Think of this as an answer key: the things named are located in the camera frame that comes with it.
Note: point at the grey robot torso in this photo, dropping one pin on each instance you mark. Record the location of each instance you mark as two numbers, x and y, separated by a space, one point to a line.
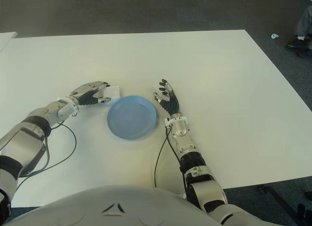
109 204

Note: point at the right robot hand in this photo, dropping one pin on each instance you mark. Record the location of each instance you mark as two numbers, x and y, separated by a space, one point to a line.
171 101

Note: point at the black shoe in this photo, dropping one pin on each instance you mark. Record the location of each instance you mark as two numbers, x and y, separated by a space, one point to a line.
298 43

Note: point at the small white floor object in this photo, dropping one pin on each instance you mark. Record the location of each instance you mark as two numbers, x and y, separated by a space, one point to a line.
275 36

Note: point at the white side table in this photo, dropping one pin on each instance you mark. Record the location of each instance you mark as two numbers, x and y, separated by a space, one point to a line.
6 39

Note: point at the grey trouser leg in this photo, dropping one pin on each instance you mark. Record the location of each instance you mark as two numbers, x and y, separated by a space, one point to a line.
304 21

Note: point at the blue round plate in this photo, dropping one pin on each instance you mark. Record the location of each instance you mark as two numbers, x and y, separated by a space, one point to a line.
131 117

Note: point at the white charger block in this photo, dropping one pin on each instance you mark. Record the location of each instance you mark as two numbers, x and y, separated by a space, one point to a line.
113 92

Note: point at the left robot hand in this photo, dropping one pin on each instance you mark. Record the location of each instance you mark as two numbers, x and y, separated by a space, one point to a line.
84 92

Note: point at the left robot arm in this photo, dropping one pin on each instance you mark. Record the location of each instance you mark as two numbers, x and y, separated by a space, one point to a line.
24 138

